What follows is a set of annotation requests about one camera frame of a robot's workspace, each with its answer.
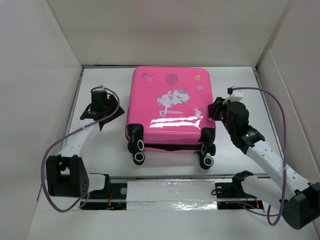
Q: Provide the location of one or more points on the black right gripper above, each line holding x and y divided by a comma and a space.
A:
216, 107

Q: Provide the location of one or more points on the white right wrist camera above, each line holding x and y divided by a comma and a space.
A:
235, 95

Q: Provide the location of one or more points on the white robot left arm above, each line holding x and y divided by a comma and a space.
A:
66, 173

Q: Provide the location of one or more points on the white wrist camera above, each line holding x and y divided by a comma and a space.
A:
99, 88
235, 95

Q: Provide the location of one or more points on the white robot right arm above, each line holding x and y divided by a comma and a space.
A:
297, 199

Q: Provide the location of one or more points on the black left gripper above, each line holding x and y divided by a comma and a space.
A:
111, 101

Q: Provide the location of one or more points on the pink hard-shell suitcase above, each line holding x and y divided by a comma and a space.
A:
168, 112

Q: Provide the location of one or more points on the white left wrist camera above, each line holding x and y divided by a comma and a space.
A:
99, 88

